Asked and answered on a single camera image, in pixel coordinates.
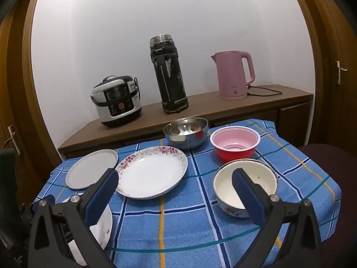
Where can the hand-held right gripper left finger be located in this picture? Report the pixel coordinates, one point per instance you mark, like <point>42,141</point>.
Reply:
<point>103,195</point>

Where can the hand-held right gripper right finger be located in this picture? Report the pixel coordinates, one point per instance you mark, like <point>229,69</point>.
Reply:
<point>245,192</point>

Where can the white enamel floral bowl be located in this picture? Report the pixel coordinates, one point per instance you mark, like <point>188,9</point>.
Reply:
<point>223,184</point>

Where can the plain grey-white plate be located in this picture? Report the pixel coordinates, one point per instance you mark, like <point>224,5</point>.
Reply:
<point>89,170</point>

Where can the pink and red plastic bowl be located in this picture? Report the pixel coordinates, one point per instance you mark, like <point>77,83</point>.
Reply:
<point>237,142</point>

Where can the white floral rim plate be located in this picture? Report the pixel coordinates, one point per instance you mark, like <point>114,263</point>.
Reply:
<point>153,173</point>

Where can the stainless steel bowl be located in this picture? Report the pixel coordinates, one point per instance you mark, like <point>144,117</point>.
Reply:
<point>181,142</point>

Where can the white printed plate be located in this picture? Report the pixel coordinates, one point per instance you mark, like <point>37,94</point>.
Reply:
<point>103,229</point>

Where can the blue checked tablecloth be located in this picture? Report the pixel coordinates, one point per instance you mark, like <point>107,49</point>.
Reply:
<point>181,229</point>

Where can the brown wooden sideboard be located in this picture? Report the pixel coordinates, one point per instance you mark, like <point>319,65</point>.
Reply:
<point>223,109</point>

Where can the white and black rice cooker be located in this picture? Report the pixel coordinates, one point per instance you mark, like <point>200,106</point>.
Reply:
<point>117,103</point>

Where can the maroon chair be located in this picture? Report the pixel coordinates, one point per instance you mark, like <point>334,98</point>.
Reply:
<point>334,162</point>

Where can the pink electric kettle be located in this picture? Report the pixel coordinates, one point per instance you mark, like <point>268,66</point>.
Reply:
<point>228,75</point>

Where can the black thermos flask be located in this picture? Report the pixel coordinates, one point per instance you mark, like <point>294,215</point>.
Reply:
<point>167,75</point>

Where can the brown wooden door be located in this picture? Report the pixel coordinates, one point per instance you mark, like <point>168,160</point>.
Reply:
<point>16,89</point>
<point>329,33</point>

